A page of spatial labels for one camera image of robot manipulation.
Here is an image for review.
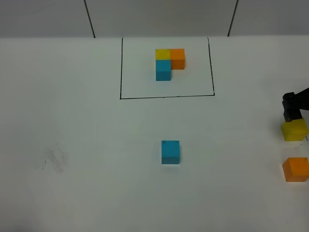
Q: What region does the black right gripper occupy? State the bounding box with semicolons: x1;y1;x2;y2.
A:
282;88;309;122

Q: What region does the orange loose block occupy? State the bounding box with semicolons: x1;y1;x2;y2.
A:
282;157;309;182

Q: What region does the orange template block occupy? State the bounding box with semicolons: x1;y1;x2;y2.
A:
170;48;185;70

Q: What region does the blue template block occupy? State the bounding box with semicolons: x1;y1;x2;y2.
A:
155;59;171;81

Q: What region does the yellow template block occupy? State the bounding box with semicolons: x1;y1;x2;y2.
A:
155;49;170;60

